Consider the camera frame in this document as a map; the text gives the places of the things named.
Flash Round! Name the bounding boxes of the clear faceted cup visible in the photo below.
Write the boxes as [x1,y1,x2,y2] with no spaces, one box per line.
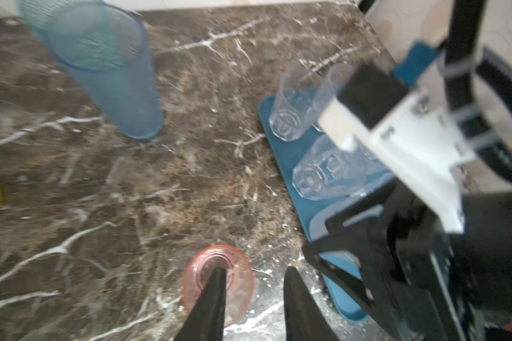
[292,134,367,200]
[269,64,322,142]

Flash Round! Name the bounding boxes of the teal plastic tray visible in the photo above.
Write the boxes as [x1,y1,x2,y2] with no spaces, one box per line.
[257,87,398,323]

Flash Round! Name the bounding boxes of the clear faceted cup front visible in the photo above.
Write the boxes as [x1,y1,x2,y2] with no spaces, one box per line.
[269,64,322,142]

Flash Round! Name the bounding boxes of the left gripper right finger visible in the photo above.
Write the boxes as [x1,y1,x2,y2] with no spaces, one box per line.
[283,267,338,341]

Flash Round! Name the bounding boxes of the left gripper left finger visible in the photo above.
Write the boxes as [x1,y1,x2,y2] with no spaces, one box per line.
[174,268,227,341]

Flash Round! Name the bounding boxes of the blue frosted cup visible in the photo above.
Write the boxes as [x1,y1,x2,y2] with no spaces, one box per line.
[45,2,164,139]

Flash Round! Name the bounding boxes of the small clear cup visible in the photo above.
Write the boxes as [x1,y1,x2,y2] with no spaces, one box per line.
[312,63,356,132]

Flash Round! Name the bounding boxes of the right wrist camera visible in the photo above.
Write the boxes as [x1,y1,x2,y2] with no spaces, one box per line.
[318,42,476,234]

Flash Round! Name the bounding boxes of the pink plastic cup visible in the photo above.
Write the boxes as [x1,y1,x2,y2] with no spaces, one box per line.
[182,244,255,328]

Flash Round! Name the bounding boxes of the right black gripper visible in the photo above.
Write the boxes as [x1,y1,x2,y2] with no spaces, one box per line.
[303,183,512,340]

